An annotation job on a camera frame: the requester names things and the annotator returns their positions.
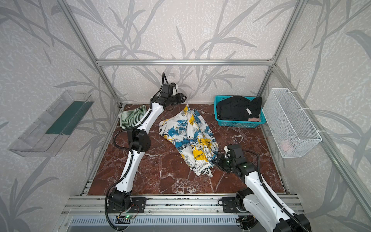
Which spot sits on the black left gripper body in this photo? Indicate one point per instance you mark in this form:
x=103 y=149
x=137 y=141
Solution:
x=179 y=97

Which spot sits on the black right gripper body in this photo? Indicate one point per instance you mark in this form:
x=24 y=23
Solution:
x=221 y=161

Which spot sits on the white yellow blue printed garment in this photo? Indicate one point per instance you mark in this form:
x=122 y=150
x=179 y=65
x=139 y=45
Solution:
x=193 y=138

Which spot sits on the green white striped shirt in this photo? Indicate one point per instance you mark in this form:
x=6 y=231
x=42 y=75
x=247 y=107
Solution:
x=132 y=117

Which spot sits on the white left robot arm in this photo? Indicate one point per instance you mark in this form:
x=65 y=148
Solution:
x=138 y=143

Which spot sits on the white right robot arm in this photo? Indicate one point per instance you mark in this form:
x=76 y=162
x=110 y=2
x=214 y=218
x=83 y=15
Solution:
x=260 y=200

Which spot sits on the teal plastic laundry basket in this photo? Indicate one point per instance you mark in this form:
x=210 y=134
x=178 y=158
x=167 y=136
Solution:
x=238 y=124

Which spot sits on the black garment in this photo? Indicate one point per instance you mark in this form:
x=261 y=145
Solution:
x=239 y=108

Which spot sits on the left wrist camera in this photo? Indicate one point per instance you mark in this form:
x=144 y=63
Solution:
x=167 y=90

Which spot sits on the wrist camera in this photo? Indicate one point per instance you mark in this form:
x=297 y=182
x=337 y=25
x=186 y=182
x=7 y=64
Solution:
x=167 y=90
x=235 y=153

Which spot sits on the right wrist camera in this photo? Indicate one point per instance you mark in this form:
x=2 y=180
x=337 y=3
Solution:
x=235 y=153

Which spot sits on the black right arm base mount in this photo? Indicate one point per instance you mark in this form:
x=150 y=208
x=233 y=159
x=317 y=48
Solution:
x=232 y=204

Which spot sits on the white wire mesh basket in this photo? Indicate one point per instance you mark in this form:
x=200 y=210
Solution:
x=292 y=130

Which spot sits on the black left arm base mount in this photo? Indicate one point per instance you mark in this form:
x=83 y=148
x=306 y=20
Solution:
x=132 y=205

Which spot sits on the clear plastic wall tray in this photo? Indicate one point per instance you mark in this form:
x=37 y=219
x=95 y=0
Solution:
x=47 y=135

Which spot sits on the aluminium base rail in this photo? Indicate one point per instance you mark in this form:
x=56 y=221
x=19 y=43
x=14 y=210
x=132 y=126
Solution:
x=162 y=210

